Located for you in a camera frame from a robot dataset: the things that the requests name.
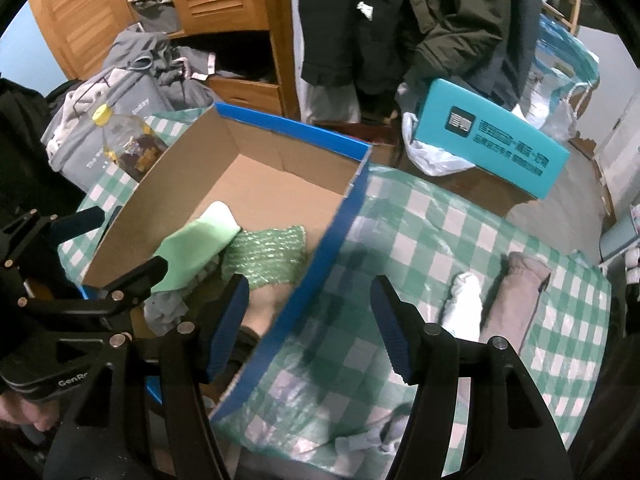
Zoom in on clear plastic storage bag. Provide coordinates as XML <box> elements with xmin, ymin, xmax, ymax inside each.
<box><xmin>515</xmin><ymin>12</ymin><xmax>601</xmax><ymax>142</ymax></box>

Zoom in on white sock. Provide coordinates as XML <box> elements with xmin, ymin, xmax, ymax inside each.
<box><xmin>440</xmin><ymin>272</ymin><xmax>484</xmax><ymax>344</ymax></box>

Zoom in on yellow-capped oil bottle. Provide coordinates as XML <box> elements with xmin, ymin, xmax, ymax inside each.
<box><xmin>92</xmin><ymin>104</ymin><xmax>169</xmax><ymax>184</ymax></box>

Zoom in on green bubble wrap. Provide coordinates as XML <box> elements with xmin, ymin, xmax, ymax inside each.
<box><xmin>215</xmin><ymin>224</ymin><xmax>307</xmax><ymax>294</ymax></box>

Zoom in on green checked tablecloth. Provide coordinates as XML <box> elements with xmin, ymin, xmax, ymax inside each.
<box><xmin>57</xmin><ymin>110</ymin><xmax>614</xmax><ymax>466</ymax></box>

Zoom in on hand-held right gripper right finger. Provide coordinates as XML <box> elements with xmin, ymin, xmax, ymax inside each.
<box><xmin>369</xmin><ymin>275</ymin><xmax>576</xmax><ymax>480</ymax></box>

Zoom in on light green cloth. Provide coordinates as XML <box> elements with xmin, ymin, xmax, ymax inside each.
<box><xmin>150</xmin><ymin>201</ymin><xmax>242</xmax><ymax>295</ymax></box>

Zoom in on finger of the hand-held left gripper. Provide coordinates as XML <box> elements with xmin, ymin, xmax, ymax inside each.
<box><xmin>0</xmin><ymin>207</ymin><xmax>107</xmax><ymax>248</ymax></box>
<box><xmin>75</xmin><ymin>257</ymin><xmax>169</xmax><ymax>307</ymax></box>

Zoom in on teal shoe box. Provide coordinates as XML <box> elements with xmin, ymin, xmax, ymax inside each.
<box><xmin>412</xmin><ymin>78</ymin><xmax>571</xmax><ymax>200</ymax></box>

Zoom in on blue cardboard box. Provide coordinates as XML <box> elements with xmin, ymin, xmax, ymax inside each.
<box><xmin>80</xmin><ymin>102</ymin><xmax>374</xmax><ymax>423</ymax></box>

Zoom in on folded grey clothes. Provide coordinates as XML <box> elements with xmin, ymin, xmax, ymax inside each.
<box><xmin>127</xmin><ymin>0</ymin><xmax>182</xmax><ymax>34</ymax></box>

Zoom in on brown cardboard box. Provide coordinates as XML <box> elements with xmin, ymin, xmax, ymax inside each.
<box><xmin>315</xmin><ymin>122</ymin><xmax>539</xmax><ymax>216</ymax></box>

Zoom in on white plastic carrier bag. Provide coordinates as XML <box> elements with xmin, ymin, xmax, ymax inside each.
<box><xmin>401</xmin><ymin>110</ymin><xmax>476</xmax><ymax>177</ymax></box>

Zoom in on person's left hand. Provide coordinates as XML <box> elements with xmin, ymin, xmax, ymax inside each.
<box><xmin>0</xmin><ymin>392</ymin><xmax>59</xmax><ymax>432</ymax></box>

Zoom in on olive hanging jacket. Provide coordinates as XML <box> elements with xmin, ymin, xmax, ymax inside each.
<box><xmin>380</xmin><ymin>0</ymin><xmax>512</xmax><ymax>84</ymax></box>

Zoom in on grey hoodie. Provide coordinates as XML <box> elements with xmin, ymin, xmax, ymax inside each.
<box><xmin>102</xmin><ymin>25</ymin><xmax>221</xmax><ymax>111</ymax></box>

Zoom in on grey sweatpants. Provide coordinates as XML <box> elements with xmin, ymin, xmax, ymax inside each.
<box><xmin>480</xmin><ymin>252</ymin><xmax>553</xmax><ymax>357</ymax></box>

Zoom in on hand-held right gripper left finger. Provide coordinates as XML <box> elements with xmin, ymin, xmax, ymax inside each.
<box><xmin>45</xmin><ymin>275</ymin><xmax>251</xmax><ymax>480</ymax></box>

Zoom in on white hanging garment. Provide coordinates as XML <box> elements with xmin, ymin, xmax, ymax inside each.
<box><xmin>290</xmin><ymin>0</ymin><xmax>362</xmax><ymax>126</ymax></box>

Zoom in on grey tote bag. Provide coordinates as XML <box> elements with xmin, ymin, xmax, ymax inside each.
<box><xmin>42</xmin><ymin>67</ymin><xmax>167</xmax><ymax>194</ymax></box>

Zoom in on blue-grey hanging jacket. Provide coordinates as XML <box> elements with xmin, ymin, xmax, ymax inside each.
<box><xmin>470</xmin><ymin>0</ymin><xmax>547</xmax><ymax>111</ymax></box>

